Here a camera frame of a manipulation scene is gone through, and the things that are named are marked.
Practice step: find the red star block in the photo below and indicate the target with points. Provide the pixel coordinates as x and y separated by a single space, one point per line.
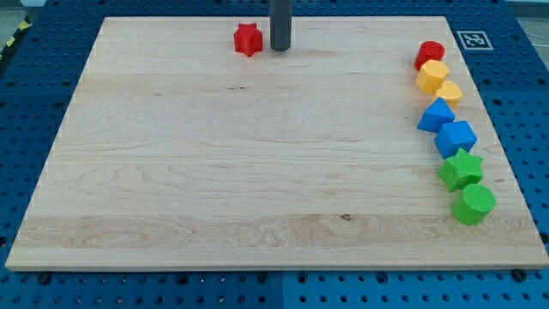
248 39

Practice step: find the green star block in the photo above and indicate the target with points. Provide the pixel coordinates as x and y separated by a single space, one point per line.
460 170

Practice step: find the light wooden board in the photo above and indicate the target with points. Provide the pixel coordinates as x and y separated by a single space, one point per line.
177 153

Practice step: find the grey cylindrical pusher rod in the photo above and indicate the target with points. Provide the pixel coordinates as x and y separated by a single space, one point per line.
280 17

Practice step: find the blue triangle block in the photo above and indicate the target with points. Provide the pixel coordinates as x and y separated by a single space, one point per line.
435 115

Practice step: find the yellow hexagon block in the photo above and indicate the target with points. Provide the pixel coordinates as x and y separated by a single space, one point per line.
431 75

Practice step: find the blue cube block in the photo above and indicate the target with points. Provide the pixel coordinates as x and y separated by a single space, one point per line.
453 136

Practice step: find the red cylinder block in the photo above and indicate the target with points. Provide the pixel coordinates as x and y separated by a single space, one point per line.
428 50

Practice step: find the yellow heart block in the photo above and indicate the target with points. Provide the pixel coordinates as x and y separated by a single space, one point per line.
450 92

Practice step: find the green cylinder block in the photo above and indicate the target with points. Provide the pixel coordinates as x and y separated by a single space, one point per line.
473 204

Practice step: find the white fiducial marker tag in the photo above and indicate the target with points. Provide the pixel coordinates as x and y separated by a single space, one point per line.
474 40

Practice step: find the black bolt left front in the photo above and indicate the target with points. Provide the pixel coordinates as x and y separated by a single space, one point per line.
43 278

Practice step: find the black bolt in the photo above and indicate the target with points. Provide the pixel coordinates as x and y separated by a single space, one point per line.
520 275
43 278

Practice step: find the black bolt right front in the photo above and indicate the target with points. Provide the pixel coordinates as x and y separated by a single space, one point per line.
520 275

